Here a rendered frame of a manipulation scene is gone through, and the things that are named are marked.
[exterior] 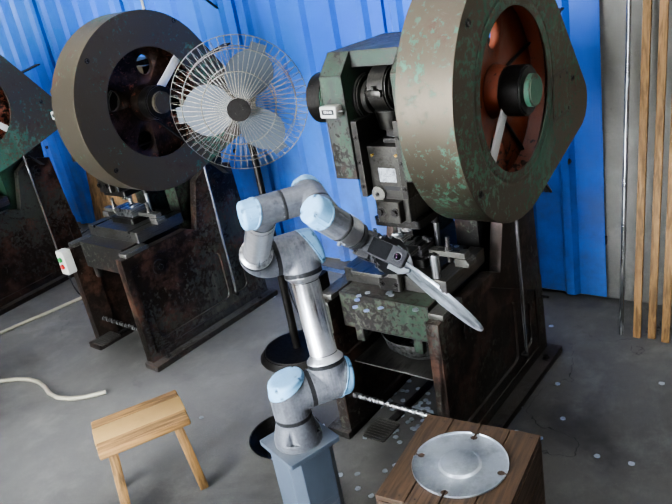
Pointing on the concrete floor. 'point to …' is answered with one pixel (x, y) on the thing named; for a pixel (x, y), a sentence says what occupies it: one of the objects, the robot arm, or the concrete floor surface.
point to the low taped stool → (161, 423)
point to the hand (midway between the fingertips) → (410, 267)
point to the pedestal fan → (238, 96)
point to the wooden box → (524, 463)
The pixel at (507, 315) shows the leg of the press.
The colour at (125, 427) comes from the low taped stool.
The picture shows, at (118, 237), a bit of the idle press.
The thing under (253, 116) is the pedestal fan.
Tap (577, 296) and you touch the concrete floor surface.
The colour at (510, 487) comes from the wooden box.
